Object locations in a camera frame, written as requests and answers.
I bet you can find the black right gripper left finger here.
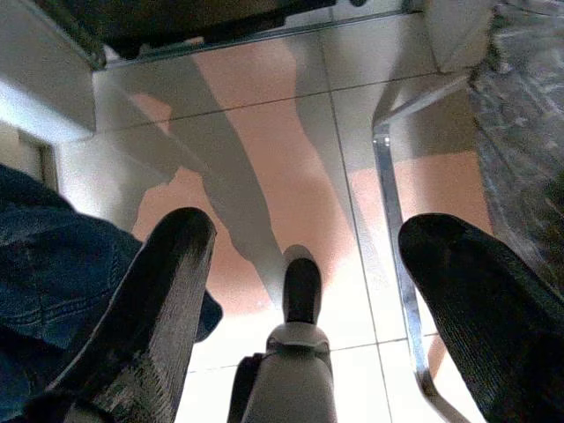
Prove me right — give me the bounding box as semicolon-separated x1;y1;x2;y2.
26;206;218;423

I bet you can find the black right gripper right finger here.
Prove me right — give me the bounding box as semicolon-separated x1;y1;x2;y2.
397;212;564;423

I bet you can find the blue denim garment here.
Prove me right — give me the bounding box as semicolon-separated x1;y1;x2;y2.
0;164;224;423

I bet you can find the black top-load washing machine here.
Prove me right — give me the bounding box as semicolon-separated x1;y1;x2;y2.
56;0;367;61

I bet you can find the grey plastic sheet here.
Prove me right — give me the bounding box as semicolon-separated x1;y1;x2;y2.
469;0;564;286

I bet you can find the chrome metal frame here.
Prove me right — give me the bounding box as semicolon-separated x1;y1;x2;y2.
371;73;478;423

